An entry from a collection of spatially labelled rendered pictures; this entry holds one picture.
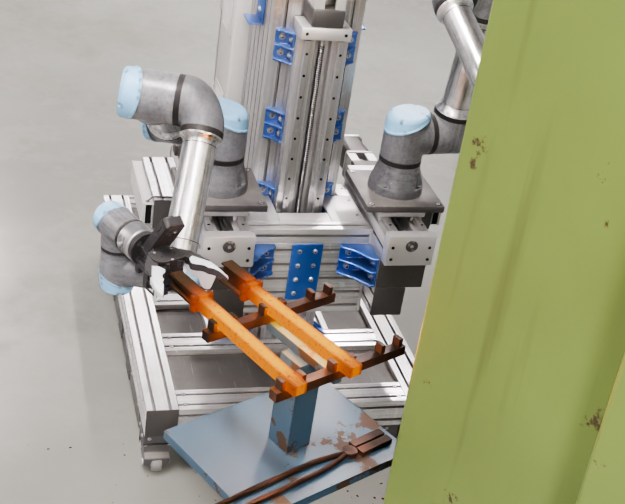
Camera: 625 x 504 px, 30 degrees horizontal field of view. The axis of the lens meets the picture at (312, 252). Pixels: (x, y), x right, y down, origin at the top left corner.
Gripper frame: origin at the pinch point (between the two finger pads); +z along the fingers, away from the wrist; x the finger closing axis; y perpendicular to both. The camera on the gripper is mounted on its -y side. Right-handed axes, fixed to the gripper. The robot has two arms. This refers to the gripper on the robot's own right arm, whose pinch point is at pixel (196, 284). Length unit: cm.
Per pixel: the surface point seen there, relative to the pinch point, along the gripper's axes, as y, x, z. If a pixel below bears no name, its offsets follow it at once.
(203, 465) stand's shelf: 28.7, 7.3, 18.2
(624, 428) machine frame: -38, 7, 99
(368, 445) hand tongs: 27.5, -24.4, 30.1
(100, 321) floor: 103, -56, -129
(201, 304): 1.7, 1.4, 4.1
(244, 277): 0.5, -10.6, 1.1
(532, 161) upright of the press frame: -56, -5, 67
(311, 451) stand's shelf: 28.7, -13.9, 25.0
